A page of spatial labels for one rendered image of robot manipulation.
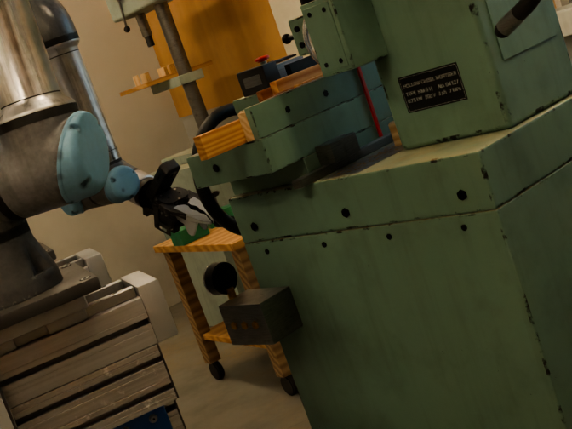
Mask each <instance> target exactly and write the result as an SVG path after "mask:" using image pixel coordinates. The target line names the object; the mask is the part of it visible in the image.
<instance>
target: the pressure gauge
mask: <svg viewBox="0 0 572 429"><path fill-rule="evenodd" d="M203 284H204V286H205V288H206V290H208V292H209V293H211V294H212V295H227V296H228V298H229V300H230V299H233V298H235V297H237V295H236V292H235V290H234V289H235V288H236V286H237V272H236V270H235V268H234V267H233V265H231V264H230V263H228V262H214V263H211V264H209V265H208V266H207V267H206V269H205V271H204V273H203Z"/></svg>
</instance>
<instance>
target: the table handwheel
mask: <svg viewBox="0 0 572 429"><path fill-rule="evenodd" d="M236 115H237V114H236V111H235V108H234V105H233V104H232V103H229V104H226V105H223V106H221V107H219V108H217V109H215V110H214V111H213V112H211V113H210V114H209V115H208V116H207V117H206V119H205V120H204V121H203V123H202V124H201V126H200V128H199V130H198V132H197V134H196V136H199V135H201V134H204V133H206V132H209V131H210V130H213V129H215V128H216V127H217V125H218V124H219V123H221V122H222V121H223V120H225V119H227V118H229V117H232V116H236ZM197 153H198V152H197V148H196V146H195V143H193V147H192V155H194V154H197ZM193 182H194V186H195V188H196V191H197V194H198V197H199V199H200V201H201V203H202V205H203V206H204V208H205V209H206V211H207V212H208V213H209V215H210V216H211V217H212V218H213V220H214V221H216V222H217V223H218V224H219V225H220V226H222V227H223V228H225V229H226V230H228V231H229V232H232V233H234V234H237V235H239V236H241V233H240V231H239V228H238V226H237V222H236V220H235V219H233V218H232V217H231V216H230V215H228V214H227V213H226V212H225V211H224V210H223V209H222V208H221V207H220V205H219V204H218V203H217V202H216V200H215V198H214V196H213V194H212V192H211V191H210V188H209V186H208V187H204V188H199V189H197V187H196V184H195V181H194V179H193Z"/></svg>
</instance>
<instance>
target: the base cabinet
mask: <svg viewBox="0 0 572 429"><path fill-rule="evenodd" d="M245 248H246V250H247V253H248V255H249V259H250V261H251V264H252V267H253V269H254V271H255V276H256V278H257V280H258V283H259V285H260V288H261V289H263V288H274V287H285V286H289V287H290V290H291V293H292V295H293V298H294V300H295V304H296V307H297V309H298V312H299V314H300V319H301V321H302V323H303V326H302V327H300V328H299V329H297V330H296V331H295V332H293V333H291V334H290V335H288V336H286V337H285V338H283V339H282V340H280V343H281V346H282V348H283V352H284V355H285V357H286V359H287V362H288V365H289V368H290V371H291V374H292V376H293V378H294V381H295V385H296V387H297V390H298V393H299V394H300V399H301V402H302V403H303V406H304V409H305V411H306V415H307V418H308V420H309V422H310V425H311V428H312V429H572V159H570V160H569V161H568V162H567V163H565V164H563V165H562V166H560V167H559V168H557V169H555V170H554V171H552V172H551V173H550V174H548V175H547V176H545V177H544V178H542V179H541V180H539V181H537V182H536V183H534V184H533V185H532V186H530V187H528V188H527V189H525V190H524V191H522V192H520V193H519V194H518V195H517V196H515V197H513V198H512V199H510V200H509V201H507V202H506V203H504V204H502V205H501V206H500V207H499V208H497V209H491V210H484V211H478V212H471V213H464V214H453V215H446V216H440V217H433V218H427V219H421V220H409V221H402V222H396V223H390V224H383V225H377V226H365V227H359V228H352V229H345V230H339V231H332V232H320V233H314V234H307V235H301V236H295V237H283V238H276V239H270V240H264V241H257V242H251V243H246V244H245Z"/></svg>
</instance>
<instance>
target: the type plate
mask: <svg viewBox="0 0 572 429"><path fill-rule="evenodd" d="M398 82H399V85H400V89H401V91H402V94H403V98H404V101H405V104H406V106H407V109H408V112H409V113H412V112H418V111H422V110H425V109H429V108H433V107H437V106H443V105H447V104H450V103H454V102H457V101H461V100H468V98H467V95H466V91H465V88H464V85H463V82H462V79H461V76H460V72H459V69H458V66H457V63H456V62H454V63H450V64H448V65H444V66H439V67H435V68H432V69H429V70H426V71H421V72H417V73H415V74H411V75H408V76H405V77H400V78H398Z"/></svg>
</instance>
